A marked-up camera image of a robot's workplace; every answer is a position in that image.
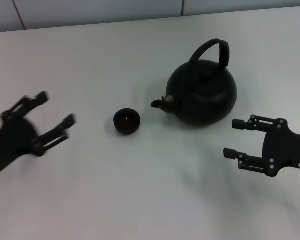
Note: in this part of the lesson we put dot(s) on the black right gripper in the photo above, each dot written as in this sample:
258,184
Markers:
287,150

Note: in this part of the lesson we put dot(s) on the small black teacup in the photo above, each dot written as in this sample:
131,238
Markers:
127,122

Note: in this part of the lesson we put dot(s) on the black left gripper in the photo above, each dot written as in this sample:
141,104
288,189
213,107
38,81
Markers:
12,140

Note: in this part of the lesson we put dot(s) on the black round teapot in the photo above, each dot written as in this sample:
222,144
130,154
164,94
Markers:
202,100

